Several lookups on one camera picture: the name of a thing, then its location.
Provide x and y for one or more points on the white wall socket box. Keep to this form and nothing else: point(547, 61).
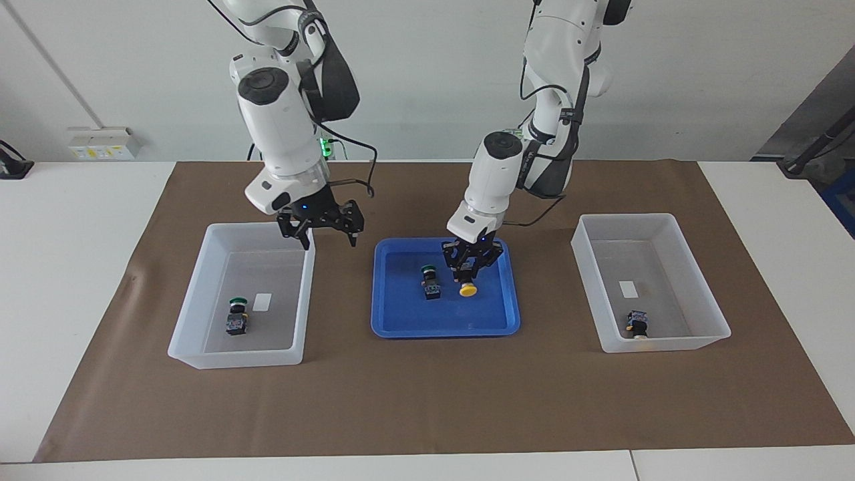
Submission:
point(100, 148)

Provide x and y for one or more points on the translucent white plastic box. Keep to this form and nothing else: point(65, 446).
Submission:
point(234, 347)
point(601, 267)

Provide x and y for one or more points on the brown paper table mat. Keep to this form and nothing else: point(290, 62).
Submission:
point(427, 401)

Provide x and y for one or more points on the green push button switch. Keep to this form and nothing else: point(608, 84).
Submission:
point(235, 326)
point(432, 288)

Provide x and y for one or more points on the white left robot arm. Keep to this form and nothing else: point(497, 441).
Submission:
point(494, 180)

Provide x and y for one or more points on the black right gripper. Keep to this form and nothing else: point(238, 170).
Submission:
point(317, 210)

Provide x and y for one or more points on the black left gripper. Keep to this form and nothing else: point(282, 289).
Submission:
point(471, 250)

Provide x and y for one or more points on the yellow push button switch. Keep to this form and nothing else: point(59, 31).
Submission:
point(638, 322)
point(467, 289)

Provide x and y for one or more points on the black metal stand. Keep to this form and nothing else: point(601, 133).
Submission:
point(811, 150)

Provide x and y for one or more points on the blue plastic tray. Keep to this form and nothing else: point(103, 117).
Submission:
point(414, 321)

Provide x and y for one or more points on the small white sticker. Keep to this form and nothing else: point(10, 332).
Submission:
point(628, 289)
point(262, 302)

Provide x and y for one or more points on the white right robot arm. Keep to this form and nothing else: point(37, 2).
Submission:
point(280, 133)

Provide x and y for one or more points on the black desk object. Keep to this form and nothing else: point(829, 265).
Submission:
point(13, 168)

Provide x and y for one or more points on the blue crate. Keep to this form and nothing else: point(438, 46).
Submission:
point(843, 200)

